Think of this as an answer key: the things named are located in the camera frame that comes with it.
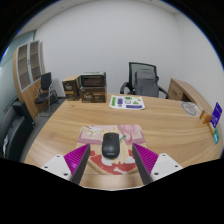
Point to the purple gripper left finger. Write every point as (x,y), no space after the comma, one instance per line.
(76,161)

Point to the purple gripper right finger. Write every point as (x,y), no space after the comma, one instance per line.
(145,160)

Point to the black computer mouse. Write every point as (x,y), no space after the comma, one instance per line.
(111,145)

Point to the pink patterned mouse pad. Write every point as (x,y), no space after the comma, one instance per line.
(124,163)

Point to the white green printed sheet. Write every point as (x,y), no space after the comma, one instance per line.
(126,102)

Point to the lower brown cardboard box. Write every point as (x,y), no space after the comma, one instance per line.
(93,94)

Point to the black visitor chair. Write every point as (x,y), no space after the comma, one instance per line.
(45,92)

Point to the round grey coaster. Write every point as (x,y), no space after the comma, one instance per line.
(190,108)

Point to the black leather sofa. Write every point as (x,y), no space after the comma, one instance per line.
(15,129)

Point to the small orange box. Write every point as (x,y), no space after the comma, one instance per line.
(205,117)

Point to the small brown cardboard box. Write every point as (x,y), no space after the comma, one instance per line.
(71,86)

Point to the wooden side cabinet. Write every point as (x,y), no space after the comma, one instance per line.
(183,91)

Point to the black mesh office chair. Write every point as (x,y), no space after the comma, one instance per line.
(143,81)

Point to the upper dark cardboard box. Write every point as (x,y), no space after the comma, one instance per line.
(93,79)

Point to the purple standing sign card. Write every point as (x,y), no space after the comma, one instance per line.
(217,112)

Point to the wooden bookshelf cabinet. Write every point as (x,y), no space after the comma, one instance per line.
(27,71)

